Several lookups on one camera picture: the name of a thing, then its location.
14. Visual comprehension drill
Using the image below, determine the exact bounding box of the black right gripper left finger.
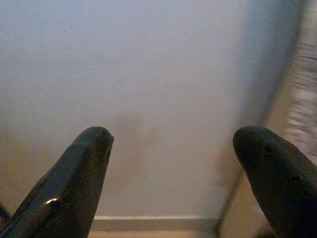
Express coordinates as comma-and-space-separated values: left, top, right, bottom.
0, 126, 115, 238

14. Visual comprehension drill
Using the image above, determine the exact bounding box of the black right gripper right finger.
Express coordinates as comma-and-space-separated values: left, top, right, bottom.
232, 125, 317, 238

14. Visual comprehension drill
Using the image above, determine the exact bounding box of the grey wall baseboard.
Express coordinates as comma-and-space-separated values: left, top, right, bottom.
91, 215, 220, 233

